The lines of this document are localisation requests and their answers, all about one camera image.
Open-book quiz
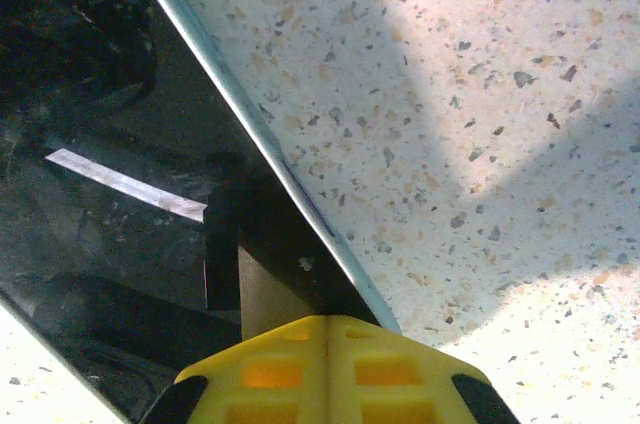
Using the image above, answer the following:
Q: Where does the light blue phone case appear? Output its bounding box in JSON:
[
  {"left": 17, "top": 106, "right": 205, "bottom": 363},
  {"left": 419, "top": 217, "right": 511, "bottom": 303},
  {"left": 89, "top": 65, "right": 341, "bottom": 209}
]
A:
[{"left": 0, "top": 0, "right": 404, "bottom": 424}]

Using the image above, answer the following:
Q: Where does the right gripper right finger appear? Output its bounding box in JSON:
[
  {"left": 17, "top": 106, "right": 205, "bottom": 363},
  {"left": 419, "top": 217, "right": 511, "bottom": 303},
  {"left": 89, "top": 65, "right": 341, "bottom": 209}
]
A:
[{"left": 325, "top": 314, "right": 522, "bottom": 424}]

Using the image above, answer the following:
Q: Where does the black phone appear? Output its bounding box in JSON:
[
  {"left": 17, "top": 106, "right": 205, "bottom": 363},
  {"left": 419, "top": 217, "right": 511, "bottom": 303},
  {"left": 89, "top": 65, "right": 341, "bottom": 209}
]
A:
[{"left": 0, "top": 0, "right": 386, "bottom": 424}]

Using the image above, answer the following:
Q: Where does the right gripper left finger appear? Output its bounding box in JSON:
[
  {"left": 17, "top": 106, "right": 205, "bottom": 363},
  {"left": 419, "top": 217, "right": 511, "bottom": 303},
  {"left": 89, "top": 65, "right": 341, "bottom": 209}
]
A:
[{"left": 138, "top": 314, "right": 328, "bottom": 424}]

